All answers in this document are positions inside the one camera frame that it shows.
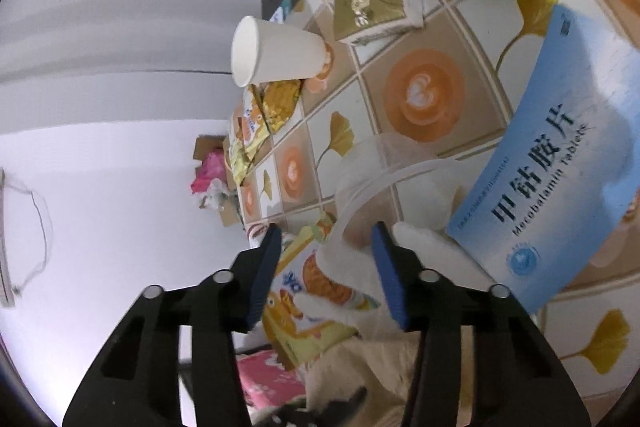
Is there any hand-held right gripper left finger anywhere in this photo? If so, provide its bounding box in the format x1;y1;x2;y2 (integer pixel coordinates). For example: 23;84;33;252
62;223;284;427

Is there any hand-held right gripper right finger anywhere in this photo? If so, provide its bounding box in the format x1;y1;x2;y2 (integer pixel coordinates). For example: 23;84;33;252
370;221;587;427

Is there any orange and white snack packet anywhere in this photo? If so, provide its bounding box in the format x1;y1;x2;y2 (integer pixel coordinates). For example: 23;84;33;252
262;212;384;371

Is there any blue medicine box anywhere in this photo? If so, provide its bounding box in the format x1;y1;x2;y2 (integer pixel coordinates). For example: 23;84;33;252
446;4;640;316

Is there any brown cardboard box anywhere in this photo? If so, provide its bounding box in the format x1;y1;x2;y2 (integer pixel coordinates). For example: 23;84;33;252
192;134;247;229

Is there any beige cloth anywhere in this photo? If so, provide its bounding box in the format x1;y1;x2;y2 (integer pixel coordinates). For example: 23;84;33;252
304;336;427;427

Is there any clear plastic cup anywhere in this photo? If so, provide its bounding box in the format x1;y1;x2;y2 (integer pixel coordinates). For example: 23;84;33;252
335;132;472;254

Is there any pink crumpled bag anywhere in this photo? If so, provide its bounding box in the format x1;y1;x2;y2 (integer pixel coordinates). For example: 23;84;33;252
192;147;227;196

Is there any yellow and orange snack packet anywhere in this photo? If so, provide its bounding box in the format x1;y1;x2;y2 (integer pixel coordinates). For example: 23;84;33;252
227;87;274;184

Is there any crumpled gold wrapper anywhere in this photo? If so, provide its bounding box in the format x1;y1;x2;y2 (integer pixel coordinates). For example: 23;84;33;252
252;79;302;134

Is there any patterned tablecloth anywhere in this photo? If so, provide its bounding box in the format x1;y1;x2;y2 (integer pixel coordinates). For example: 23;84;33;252
225;0;640;404

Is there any white paper cup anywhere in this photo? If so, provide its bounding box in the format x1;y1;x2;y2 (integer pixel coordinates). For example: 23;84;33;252
230;15;334;88

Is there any thin wall cable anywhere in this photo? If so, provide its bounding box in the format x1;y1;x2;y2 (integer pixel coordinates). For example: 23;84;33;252
0;167;54;308

